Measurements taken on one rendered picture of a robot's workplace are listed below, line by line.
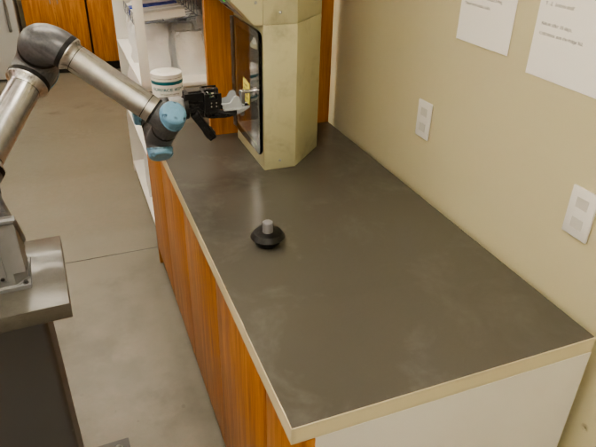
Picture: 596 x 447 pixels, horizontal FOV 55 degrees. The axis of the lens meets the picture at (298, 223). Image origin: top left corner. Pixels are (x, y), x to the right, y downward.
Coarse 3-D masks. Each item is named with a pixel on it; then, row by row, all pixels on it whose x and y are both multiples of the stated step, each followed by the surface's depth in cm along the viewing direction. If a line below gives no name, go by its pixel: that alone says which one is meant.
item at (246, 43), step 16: (240, 32) 189; (256, 32) 173; (240, 48) 192; (256, 48) 176; (240, 64) 195; (256, 64) 178; (240, 80) 198; (256, 80) 181; (256, 96) 184; (256, 112) 187; (240, 128) 209; (256, 128) 190; (256, 144) 193
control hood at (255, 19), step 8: (232, 0) 164; (240, 0) 165; (248, 0) 165; (256, 0) 166; (240, 8) 166; (248, 8) 166; (256, 8) 167; (248, 16) 168; (256, 16) 168; (256, 24) 169
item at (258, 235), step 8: (264, 224) 150; (272, 224) 151; (256, 232) 151; (264, 232) 151; (272, 232) 152; (280, 232) 152; (256, 240) 150; (264, 240) 149; (272, 240) 149; (280, 240) 150; (264, 248) 151
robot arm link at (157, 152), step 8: (144, 128) 172; (144, 136) 173; (152, 136) 167; (152, 144) 169; (160, 144) 168; (168, 144) 169; (152, 152) 169; (160, 152) 169; (168, 152) 170; (152, 160) 173; (160, 160) 174
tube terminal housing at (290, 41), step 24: (264, 0) 167; (288, 0) 170; (312, 0) 180; (264, 24) 170; (288, 24) 173; (312, 24) 185; (264, 48) 174; (288, 48) 177; (312, 48) 189; (264, 72) 177; (288, 72) 180; (312, 72) 194; (264, 96) 181; (288, 96) 184; (312, 96) 198; (264, 120) 185; (288, 120) 188; (312, 120) 203; (264, 144) 189; (288, 144) 192; (312, 144) 209; (264, 168) 193
